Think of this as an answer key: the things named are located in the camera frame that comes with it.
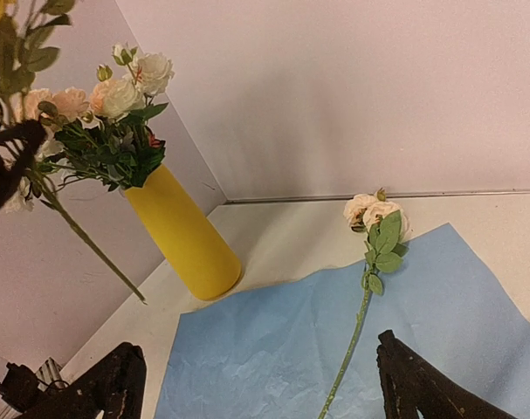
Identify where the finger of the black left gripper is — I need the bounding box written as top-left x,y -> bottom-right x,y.
0,120 -> 46,210

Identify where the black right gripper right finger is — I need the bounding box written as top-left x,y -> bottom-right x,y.
376,330 -> 509,418

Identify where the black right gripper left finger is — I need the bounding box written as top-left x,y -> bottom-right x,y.
22,342 -> 147,419

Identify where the yellow flower stem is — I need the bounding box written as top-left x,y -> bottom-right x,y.
0,1 -> 145,300

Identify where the blue wrapping paper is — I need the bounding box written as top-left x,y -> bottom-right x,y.
153,222 -> 530,419

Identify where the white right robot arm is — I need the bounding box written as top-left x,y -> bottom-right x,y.
0,330 -> 509,418

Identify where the yellow vase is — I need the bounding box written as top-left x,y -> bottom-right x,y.
124,165 -> 242,301

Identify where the blue and pink flower bunch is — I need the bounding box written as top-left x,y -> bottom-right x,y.
16,44 -> 175,191

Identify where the pale pink rose stem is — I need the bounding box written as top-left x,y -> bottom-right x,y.
318,188 -> 410,419

